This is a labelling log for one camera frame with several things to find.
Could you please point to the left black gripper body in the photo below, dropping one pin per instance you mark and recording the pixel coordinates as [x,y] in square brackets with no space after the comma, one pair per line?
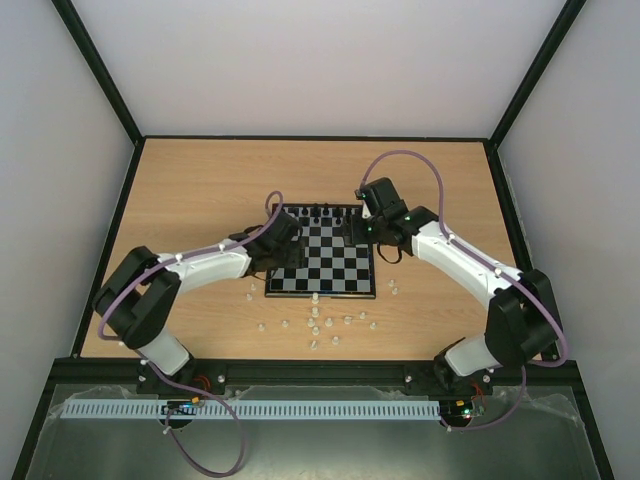
[294,260]

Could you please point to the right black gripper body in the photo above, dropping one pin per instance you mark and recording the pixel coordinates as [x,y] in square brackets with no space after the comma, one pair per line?
[360,232]

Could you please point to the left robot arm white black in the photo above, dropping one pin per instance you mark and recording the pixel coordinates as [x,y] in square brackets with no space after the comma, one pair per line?
[135,302]

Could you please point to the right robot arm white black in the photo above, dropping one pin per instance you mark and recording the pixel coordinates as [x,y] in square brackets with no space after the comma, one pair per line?
[522,317]

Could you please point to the left controller circuit board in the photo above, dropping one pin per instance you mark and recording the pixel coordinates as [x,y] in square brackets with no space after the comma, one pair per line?
[182,407]

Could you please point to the controller circuit board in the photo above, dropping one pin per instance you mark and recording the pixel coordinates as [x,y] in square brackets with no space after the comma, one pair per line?
[182,407]
[462,409]

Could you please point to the right controller circuit board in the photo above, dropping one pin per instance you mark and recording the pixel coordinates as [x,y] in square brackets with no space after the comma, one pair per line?
[462,409]

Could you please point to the black and silver chessboard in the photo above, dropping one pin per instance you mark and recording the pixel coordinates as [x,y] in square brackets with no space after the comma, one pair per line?
[332,269]

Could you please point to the clear plastic sheet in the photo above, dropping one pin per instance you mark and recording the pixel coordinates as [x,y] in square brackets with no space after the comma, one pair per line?
[537,436]

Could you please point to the black aluminium frame rail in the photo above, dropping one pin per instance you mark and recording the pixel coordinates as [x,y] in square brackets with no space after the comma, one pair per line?
[216,375]

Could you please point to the light blue slotted cable duct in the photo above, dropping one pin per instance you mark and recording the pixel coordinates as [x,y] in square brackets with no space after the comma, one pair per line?
[140,409]

